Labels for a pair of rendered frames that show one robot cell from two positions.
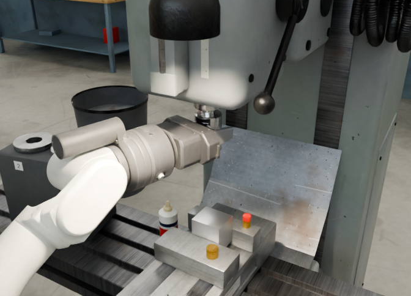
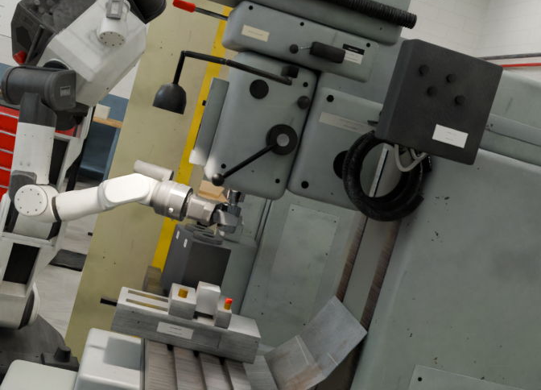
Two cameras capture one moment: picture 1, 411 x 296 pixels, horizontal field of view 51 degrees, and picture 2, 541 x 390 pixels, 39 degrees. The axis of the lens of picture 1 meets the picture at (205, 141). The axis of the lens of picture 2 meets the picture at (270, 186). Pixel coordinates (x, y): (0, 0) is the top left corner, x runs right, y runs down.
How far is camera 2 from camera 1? 1.53 m
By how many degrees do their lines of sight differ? 52
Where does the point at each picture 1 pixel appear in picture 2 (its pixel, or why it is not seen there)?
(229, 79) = (211, 160)
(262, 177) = (319, 342)
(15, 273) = (78, 201)
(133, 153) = (161, 185)
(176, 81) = (194, 155)
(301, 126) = (361, 304)
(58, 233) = (102, 193)
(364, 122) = (384, 305)
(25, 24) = not seen: hidden behind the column
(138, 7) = not seen: hidden behind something
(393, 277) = not seen: outside the picture
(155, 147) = (175, 191)
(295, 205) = (314, 368)
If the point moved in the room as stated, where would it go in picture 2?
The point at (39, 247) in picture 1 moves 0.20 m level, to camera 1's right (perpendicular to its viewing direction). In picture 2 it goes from (93, 197) to (132, 220)
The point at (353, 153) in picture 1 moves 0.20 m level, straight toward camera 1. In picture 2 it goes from (372, 337) to (294, 321)
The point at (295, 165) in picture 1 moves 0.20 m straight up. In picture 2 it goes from (339, 337) to (362, 260)
